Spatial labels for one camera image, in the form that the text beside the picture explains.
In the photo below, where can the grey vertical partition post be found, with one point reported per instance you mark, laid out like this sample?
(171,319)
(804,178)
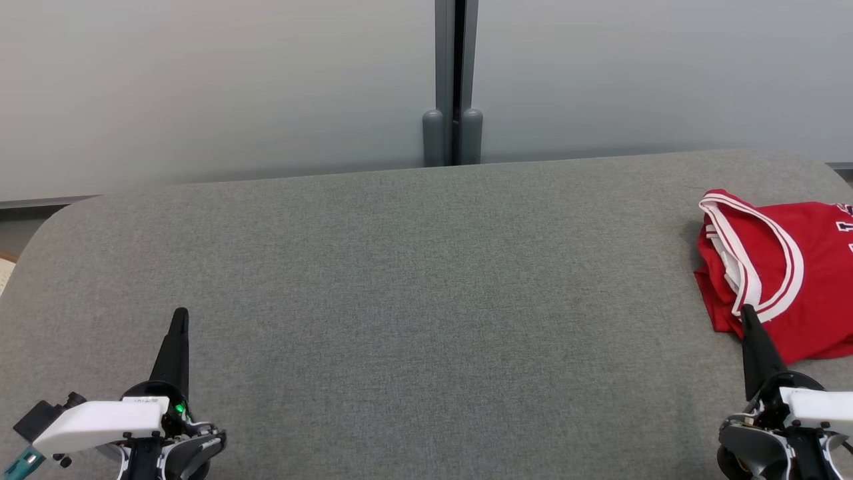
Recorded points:
(444,53)

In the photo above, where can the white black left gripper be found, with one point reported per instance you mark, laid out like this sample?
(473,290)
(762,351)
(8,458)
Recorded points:
(100,423)

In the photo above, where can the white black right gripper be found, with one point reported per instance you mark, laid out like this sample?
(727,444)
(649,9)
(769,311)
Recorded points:
(820,410)

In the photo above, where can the white panel with wooden edge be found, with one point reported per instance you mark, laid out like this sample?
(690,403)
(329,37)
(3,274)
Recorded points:
(5,273)

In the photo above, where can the red jersey with white trim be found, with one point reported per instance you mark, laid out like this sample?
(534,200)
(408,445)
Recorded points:
(813,293)

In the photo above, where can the grey wall baseboard strip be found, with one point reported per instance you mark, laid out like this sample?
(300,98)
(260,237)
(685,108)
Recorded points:
(40,202)
(841,165)

